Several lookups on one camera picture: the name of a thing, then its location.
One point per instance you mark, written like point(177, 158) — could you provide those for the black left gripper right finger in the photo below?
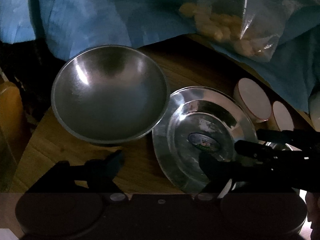
point(221, 176)

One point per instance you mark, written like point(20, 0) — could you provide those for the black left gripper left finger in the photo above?
point(100, 173)

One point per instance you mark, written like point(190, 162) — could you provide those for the white bowl red rim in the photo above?
point(253, 100)
point(280, 119)

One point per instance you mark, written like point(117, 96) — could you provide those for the steel plate with sticker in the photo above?
point(198, 119)

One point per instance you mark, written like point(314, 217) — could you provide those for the matte steel bowl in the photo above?
point(110, 95)

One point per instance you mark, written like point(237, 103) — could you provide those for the wooden chair back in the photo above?
point(12, 128)

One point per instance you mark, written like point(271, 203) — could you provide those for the clear bag of snacks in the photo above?
point(235, 22)

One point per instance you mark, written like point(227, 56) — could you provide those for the blue cloth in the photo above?
point(287, 31)

